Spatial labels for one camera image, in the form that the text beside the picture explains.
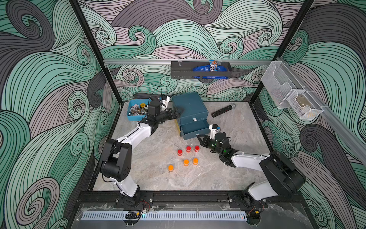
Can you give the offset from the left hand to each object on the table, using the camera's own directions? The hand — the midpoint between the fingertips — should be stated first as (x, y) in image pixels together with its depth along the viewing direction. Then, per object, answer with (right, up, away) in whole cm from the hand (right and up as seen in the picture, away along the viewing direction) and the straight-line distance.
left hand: (180, 108), depth 85 cm
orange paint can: (-5, -35, -2) cm, 36 cm away
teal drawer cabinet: (+8, -7, +1) cm, 11 cm away
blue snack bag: (+18, +27, +8) cm, 33 cm away
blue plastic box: (-34, 0, +29) cm, 45 cm away
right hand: (+12, -17, +3) cm, 21 cm away
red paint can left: (0, -28, +4) cm, 28 cm away
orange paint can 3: (+10, -32, +1) cm, 34 cm away
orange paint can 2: (+4, -33, +1) cm, 34 cm away
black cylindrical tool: (+35, 0, +26) cm, 44 cm away
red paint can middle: (+5, -26, +5) cm, 27 cm away
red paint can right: (+11, -26, +7) cm, 29 cm away
